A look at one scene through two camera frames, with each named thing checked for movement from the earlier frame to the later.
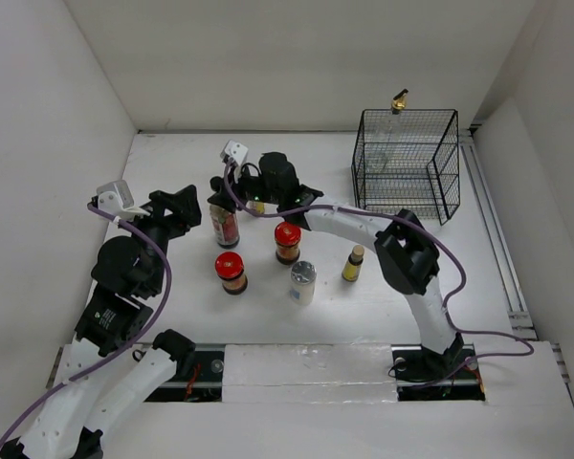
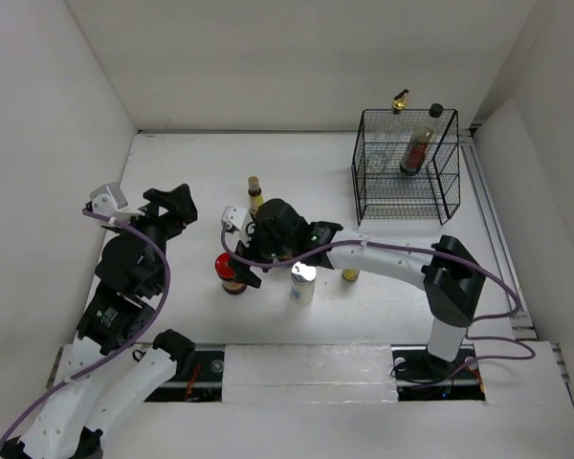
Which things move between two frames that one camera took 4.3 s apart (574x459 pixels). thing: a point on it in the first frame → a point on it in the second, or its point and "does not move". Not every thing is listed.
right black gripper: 221,197 → 254,229
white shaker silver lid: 303,274 does not move
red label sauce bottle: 226,227 → 416,148
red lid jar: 229,267 does not move
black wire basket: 408,160 does not move
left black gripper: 186,215 does not move
